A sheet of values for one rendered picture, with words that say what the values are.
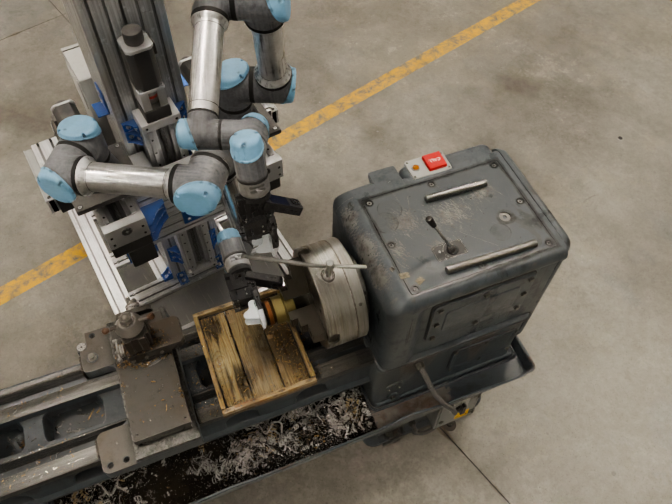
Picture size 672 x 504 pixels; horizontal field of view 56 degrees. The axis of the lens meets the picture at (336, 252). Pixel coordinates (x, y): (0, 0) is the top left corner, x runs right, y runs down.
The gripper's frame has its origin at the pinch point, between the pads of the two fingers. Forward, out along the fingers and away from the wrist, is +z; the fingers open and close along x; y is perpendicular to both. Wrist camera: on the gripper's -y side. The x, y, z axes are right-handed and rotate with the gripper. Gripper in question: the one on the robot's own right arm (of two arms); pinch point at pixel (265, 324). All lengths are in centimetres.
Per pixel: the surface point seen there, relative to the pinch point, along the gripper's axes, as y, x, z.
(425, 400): -49, -54, 21
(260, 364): 4.1, -19.7, 2.7
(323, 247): -21.8, 13.8, -10.8
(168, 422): 34.1, -11.1, 14.5
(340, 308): -20.1, 10.3, 7.9
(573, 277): -164, -109, -28
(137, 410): 41.6, -11.1, 8.0
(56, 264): 81, -108, -126
